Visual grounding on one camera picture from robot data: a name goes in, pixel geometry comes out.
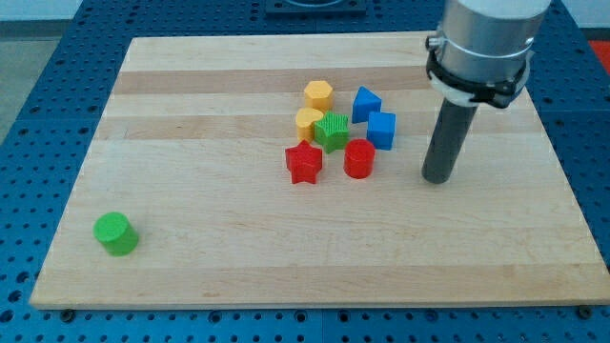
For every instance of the wooden board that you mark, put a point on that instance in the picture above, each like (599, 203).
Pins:
(191, 148)

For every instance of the blue triangle block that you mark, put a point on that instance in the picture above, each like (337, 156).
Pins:
(365, 102)

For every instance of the red star block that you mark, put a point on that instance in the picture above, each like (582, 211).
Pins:
(304, 162)

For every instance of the red cylinder block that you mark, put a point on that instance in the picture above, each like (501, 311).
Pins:
(359, 158)

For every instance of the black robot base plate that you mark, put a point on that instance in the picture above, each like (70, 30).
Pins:
(314, 7)

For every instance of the green cylinder block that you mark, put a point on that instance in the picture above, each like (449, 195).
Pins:
(114, 231)

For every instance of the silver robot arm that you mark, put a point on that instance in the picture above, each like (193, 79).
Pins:
(482, 49)

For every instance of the green star block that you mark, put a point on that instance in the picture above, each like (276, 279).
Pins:
(332, 131)

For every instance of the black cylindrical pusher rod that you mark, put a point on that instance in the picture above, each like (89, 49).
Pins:
(452, 126)

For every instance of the blue cube block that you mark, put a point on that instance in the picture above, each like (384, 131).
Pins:
(381, 129)

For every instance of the yellow heart block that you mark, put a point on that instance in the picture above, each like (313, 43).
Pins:
(305, 123)

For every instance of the yellow hexagon block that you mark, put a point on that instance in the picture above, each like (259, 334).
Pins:
(319, 95)

